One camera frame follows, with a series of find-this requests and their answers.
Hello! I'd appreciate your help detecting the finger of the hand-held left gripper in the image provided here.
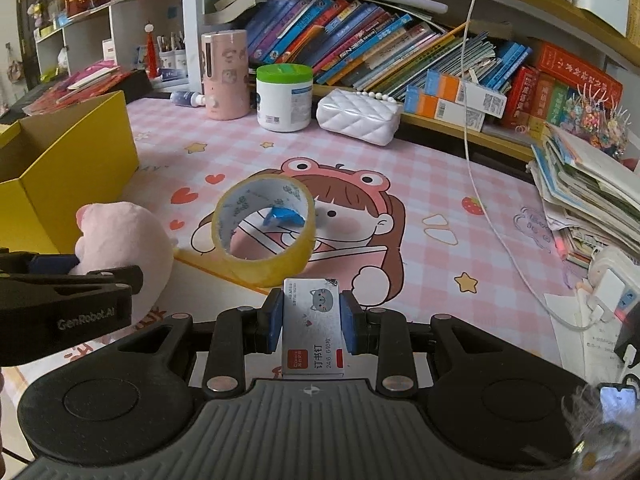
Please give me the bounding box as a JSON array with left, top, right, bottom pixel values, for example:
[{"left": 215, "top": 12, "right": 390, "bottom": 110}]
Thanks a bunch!
[
  {"left": 0, "top": 248, "right": 81, "bottom": 277},
  {"left": 0, "top": 265, "right": 146, "bottom": 297}
]

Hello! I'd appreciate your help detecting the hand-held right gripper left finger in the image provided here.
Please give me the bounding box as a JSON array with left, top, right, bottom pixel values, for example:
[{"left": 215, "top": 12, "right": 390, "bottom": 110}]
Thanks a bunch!
[{"left": 107, "top": 287, "right": 285, "bottom": 400}]

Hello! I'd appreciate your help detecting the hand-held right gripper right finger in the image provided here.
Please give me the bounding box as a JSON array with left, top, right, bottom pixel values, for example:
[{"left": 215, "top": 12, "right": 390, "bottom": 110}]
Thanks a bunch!
[{"left": 341, "top": 291, "right": 516, "bottom": 400}]

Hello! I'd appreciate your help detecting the white staple box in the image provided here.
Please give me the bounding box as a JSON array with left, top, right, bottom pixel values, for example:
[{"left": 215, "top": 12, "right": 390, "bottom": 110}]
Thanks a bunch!
[{"left": 281, "top": 277, "right": 347, "bottom": 378}]

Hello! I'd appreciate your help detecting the pale pink pig plush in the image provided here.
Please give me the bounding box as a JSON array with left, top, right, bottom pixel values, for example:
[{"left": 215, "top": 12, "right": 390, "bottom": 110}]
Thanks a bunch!
[{"left": 67, "top": 201, "right": 176, "bottom": 333}]

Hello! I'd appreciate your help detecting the yellow cardboard box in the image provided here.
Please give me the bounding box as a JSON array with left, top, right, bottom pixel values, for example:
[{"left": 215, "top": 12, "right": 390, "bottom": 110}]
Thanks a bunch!
[{"left": 0, "top": 90, "right": 140, "bottom": 256}]

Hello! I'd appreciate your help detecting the yellow tape roll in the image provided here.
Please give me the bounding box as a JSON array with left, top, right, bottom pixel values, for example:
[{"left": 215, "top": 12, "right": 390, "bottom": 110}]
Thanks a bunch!
[{"left": 211, "top": 175, "right": 317, "bottom": 288}]

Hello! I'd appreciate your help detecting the pink checked printed tablecloth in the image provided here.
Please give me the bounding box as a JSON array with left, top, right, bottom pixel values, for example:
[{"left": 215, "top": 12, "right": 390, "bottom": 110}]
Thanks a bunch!
[{"left": 10, "top": 95, "right": 601, "bottom": 401}]

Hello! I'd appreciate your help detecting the pile of red packets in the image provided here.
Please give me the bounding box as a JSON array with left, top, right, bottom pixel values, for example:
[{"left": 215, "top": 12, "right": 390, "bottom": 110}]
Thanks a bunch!
[{"left": 22, "top": 60, "right": 133, "bottom": 116}]

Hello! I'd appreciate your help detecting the dark blue small bottle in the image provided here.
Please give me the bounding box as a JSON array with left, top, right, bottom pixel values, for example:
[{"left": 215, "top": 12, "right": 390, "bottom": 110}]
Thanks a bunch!
[{"left": 170, "top": 90, "right": 207, "bottom": 109}]

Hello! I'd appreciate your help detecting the black electronic keyboard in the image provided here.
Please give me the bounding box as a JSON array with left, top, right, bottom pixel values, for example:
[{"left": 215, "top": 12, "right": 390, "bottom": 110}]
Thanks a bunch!
[{"left": 10, "top": 67, "right": 153, "bottom": 117}]

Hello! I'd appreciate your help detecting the white quilted purse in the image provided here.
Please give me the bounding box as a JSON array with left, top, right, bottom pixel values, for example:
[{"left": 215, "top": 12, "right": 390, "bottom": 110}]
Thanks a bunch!
[{"left": 316, "top": 87, "right": 404, "bottom": 147}]

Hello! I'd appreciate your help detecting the white jar green lid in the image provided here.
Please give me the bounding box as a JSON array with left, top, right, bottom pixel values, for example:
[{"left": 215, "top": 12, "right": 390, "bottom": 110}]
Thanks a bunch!
[{"left": 256, "top": 64, "right": 314, "bottom": 132}]

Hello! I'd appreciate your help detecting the white paper sheet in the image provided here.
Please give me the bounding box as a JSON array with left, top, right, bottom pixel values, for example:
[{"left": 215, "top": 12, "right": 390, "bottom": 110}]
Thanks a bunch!
[{"left": 542, "top": 292, "right": 631, "bottom": 386}]

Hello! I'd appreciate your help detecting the red tassel ornament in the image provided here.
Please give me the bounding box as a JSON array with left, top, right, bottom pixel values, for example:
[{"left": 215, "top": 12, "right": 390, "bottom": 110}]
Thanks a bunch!
[{"left": 142, "top": 22, "right": 161, "bottom": 78}]

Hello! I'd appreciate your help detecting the orange blue white carton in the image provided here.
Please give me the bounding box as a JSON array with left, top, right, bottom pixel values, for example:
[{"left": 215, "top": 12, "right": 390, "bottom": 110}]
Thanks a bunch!
[
  {"left": 404, "top": 85, "right": 487, "bottom": 132},
  {"left": 425, "top": 70, "right": 507, "bottom": 118}
]

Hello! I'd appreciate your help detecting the pink cartoon humidifier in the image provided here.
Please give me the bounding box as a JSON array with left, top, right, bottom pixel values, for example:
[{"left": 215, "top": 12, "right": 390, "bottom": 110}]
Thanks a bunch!
[{"left": 201, "top": 30, "right": 249, "bottom": 121}]

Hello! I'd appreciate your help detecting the white cubby cabinet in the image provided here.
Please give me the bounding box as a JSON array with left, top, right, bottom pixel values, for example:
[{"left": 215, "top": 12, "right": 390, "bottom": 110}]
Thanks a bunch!
[{"left": 32, "top": 0, "right": 188, "bottom": 83}]

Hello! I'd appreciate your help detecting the white power adapter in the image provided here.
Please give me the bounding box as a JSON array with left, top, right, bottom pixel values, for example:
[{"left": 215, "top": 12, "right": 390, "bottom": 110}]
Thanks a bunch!
[{"left": 587, "top": 270, "right": 626, "bottom": 321}]

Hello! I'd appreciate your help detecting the messy stack of papers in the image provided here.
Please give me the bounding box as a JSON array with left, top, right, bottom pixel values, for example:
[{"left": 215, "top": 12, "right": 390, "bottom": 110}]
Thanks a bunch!
[{"left": 530, "top": 125, "right": 640, "bottom": 268}]

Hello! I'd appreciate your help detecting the white power strip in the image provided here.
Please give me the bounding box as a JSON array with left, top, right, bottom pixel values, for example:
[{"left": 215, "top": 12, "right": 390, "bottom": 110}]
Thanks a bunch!
[{"left": 587, "top": 245, "right": 640, "bottom": 326}]

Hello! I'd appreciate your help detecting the black smartphone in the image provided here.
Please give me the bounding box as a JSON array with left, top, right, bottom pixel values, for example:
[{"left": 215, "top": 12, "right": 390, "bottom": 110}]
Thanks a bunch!
[{"left": 598, "top": 385, "right": 636, "bottom": 426}]

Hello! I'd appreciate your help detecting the black power adapter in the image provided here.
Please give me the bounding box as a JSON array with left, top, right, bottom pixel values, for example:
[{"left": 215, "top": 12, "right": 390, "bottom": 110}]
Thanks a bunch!
[{"left": 614, "top": 330, "right": 640, "bottom": 367}]

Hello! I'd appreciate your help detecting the row of leaning colourful books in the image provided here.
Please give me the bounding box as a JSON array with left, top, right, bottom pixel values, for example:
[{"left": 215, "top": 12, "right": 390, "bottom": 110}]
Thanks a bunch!
[{"left": 245, "top": 0, "right": 533, "bottom": 103}]

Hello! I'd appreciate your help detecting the colourful hair clip bunch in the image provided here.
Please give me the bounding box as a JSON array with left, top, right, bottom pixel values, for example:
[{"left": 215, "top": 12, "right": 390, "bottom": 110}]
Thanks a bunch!
[{"left": 562, "top": 85, "right": 631, "bottom": 161}]

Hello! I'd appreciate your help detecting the red boxed book set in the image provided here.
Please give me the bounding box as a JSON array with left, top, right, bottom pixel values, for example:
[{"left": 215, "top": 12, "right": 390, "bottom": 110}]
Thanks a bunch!
[{"left": 502, "top": 42, "right": 623, "bottom": 128}]

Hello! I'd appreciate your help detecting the white charging cable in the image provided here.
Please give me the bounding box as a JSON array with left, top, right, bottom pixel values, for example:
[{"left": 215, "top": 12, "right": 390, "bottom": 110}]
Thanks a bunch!
[{"left": 462, "top": 0, "right": 606, "bottom": 332}]

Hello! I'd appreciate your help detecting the wooden bookshelf white frame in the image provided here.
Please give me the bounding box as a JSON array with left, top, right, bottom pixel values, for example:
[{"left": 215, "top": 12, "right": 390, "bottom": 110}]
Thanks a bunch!
[{"left": 182, "top": 0, "right": 640, "bottom": 161}]

